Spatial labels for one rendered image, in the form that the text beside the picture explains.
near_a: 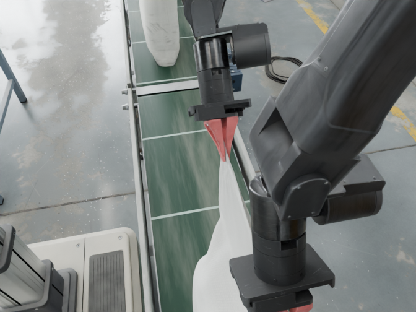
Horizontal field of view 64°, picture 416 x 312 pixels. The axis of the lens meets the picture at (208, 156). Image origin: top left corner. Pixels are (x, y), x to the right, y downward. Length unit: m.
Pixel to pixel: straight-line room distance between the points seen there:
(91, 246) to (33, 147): 1.00
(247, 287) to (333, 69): 0.24
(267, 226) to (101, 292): 1.05
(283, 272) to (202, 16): 0.38
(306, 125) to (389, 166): 1.93
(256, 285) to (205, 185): 1.00
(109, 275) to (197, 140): 0.67
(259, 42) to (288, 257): 0.34
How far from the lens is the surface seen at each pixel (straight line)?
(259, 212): 0.33
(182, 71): 1.92
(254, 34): 0.57
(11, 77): 2.50
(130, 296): 1.30
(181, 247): 1.21
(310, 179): 0.26
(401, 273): 1.81
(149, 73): 1.92
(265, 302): 0.37
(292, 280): 0.37
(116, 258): 1.37
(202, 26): 0.55
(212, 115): 0.54
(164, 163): 1.43
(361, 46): 0.22
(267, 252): 0.35
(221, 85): 0.55
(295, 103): 0.25
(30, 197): 2.01
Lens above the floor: 1.47
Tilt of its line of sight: 49 degrees down
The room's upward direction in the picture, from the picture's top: straight up
